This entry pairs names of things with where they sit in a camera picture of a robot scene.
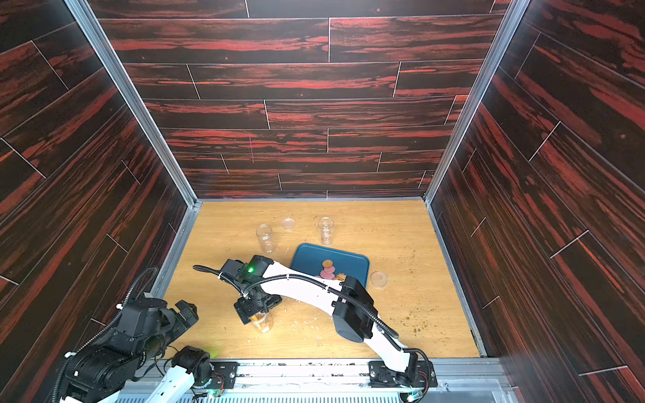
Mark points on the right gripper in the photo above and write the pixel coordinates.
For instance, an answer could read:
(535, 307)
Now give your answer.
(257, 306)

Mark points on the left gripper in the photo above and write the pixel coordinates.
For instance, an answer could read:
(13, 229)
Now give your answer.
(176, 317)

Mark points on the clear jar lid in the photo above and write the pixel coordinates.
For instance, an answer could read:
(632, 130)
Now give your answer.
(288, 224)
(379, 280)

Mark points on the clear jar with cookies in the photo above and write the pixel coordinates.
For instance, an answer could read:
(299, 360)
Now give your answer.
(326, 230)

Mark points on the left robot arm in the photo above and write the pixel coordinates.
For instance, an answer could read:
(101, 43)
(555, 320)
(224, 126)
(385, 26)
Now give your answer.
(142, 329)

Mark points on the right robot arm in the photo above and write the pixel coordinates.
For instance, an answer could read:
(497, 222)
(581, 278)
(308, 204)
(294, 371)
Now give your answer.
(262, 284)

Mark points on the teal plastic tray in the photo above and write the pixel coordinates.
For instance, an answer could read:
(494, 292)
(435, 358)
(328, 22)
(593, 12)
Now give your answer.
(309, 258)

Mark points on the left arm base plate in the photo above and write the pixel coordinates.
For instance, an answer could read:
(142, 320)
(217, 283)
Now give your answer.
(211, 375)

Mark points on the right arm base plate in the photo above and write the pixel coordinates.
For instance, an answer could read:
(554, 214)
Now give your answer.
(423, 376)

